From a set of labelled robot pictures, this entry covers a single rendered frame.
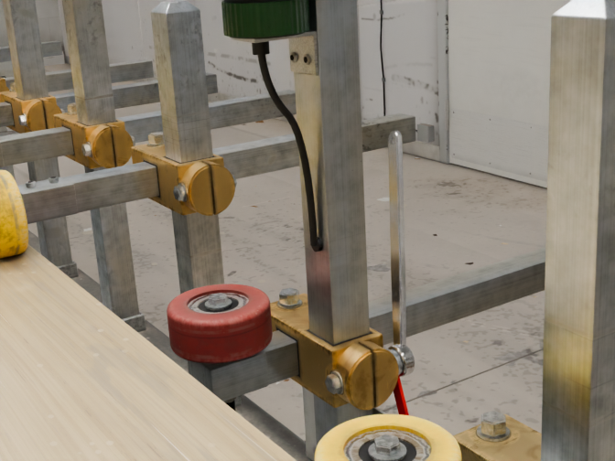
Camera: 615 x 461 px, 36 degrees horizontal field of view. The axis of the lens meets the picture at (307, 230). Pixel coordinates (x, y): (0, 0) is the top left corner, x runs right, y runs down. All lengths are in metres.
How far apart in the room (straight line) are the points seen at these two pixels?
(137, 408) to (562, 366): 0.26
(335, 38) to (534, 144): 3.65
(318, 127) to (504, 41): 3.70
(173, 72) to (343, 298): 0.29
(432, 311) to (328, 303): 0.15
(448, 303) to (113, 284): 0.49
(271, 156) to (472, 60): 3.56
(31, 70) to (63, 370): 0.76
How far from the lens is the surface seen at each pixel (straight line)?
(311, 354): 0.75
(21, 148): 1.16
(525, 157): 4.36
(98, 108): 1.14
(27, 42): 1.37
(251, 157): 0.99
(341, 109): 0.69
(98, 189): 0.93
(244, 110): 1.27
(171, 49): 0.89
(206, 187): 0.89
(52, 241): 1.42
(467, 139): 4.63
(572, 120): 0.50
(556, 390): 0.55
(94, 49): 1.13
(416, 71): 4.85
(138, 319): 1.22
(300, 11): 0.65
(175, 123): 0.90
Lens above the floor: 1.18
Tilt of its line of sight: 18 degrees down
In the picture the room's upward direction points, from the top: 3 degrees counter-clockwise
